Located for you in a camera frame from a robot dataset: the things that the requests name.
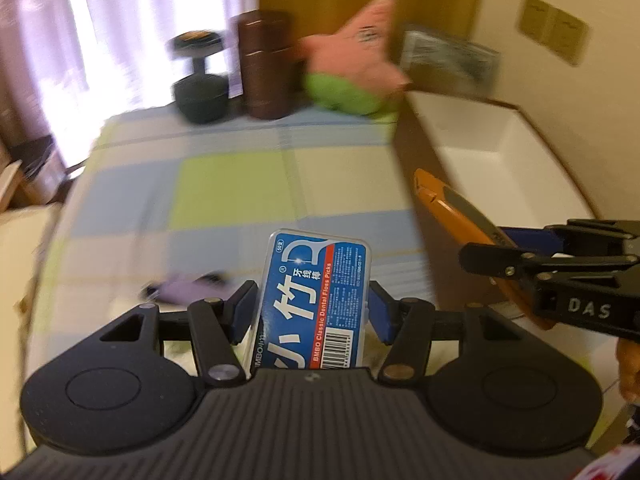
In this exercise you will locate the pink sheer curtain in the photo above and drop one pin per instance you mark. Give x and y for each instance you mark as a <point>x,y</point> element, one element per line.
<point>76,63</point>

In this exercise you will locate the brown cylindrical thermos container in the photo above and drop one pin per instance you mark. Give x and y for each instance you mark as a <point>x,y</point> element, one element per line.
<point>265,44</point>

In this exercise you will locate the blue dental floss pick box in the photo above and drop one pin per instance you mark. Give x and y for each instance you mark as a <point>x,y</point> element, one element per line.
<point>312,305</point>

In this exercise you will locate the framed grey picture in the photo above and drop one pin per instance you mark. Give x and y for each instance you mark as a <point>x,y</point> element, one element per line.
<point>444,64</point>

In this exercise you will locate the orange utility knife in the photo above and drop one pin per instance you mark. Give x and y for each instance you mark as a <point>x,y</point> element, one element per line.
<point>466,225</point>

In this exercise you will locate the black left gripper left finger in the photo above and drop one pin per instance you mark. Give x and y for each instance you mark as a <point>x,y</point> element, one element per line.
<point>216,326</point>

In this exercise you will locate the brown cardboard storage box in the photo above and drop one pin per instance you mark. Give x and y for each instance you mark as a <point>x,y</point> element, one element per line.
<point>491,154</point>

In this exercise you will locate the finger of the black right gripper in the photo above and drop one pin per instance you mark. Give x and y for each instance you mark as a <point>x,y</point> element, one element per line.
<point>512,263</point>

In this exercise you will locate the dark green glass humidifier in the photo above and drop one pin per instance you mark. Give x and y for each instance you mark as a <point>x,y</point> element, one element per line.
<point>200,97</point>

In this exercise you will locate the purple cosmetic tube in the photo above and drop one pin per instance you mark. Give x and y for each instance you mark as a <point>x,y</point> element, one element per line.
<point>180,290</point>

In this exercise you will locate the checkered blue green tablecloth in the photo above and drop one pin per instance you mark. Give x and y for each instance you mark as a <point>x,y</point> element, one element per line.
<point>161,199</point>

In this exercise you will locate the pink starfish plush toy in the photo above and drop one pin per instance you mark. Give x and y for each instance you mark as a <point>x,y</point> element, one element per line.
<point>349,70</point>

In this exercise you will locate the gold wall switch plate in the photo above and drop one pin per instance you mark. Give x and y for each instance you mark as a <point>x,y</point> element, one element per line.
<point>560,32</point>

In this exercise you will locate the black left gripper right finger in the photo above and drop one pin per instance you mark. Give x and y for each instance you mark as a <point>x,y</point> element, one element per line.
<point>405,326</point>

